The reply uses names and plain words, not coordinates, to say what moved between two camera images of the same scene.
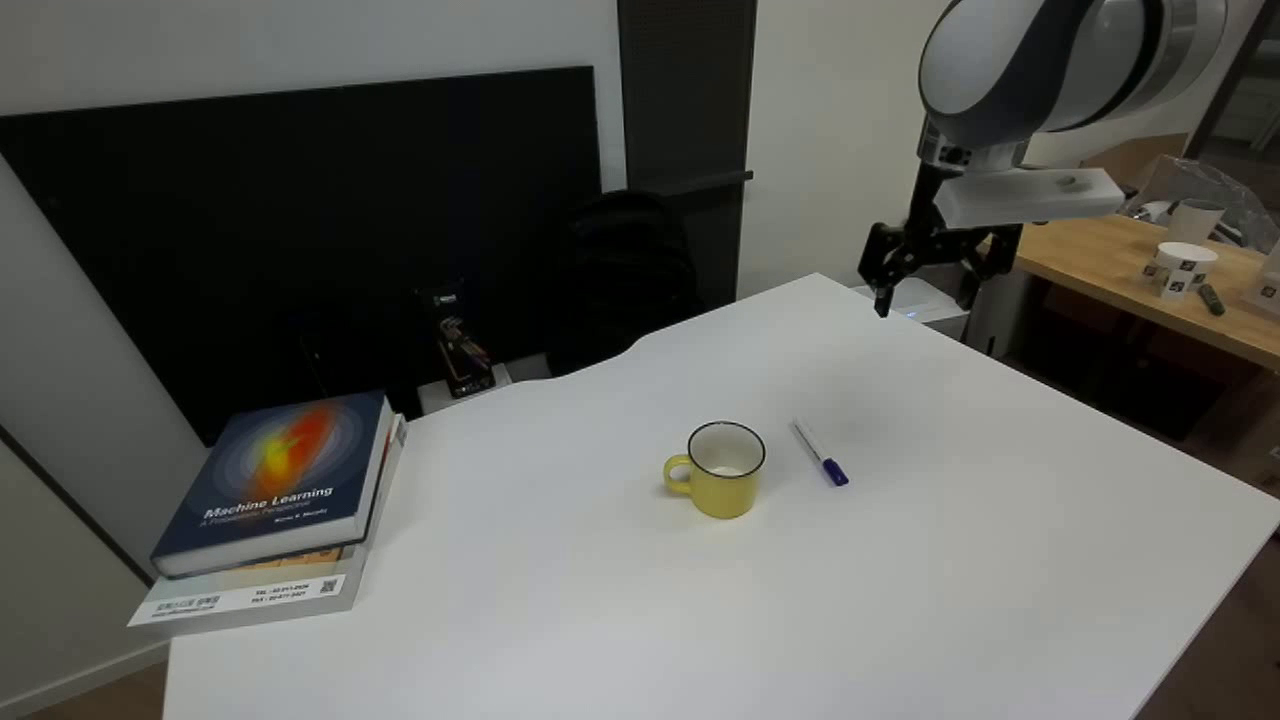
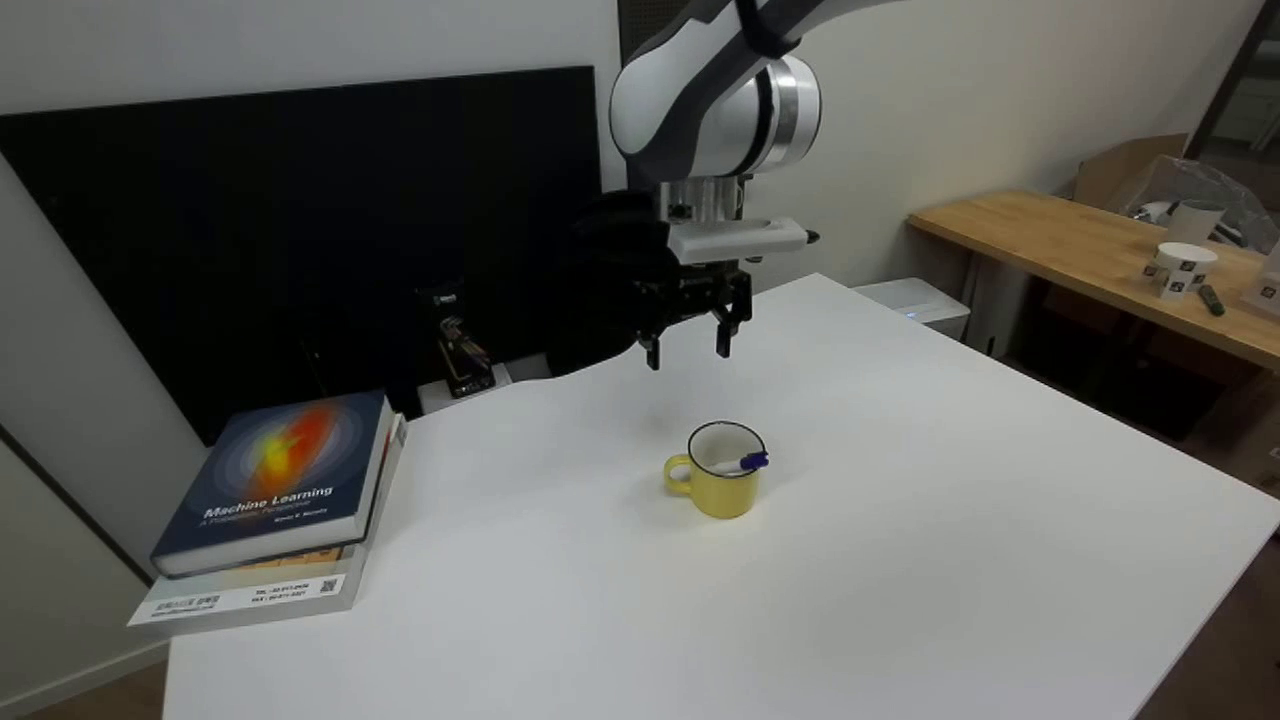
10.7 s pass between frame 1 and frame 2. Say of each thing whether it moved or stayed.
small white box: stayed
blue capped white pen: moved
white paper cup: stayed
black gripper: moved
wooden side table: stayed
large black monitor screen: stayed
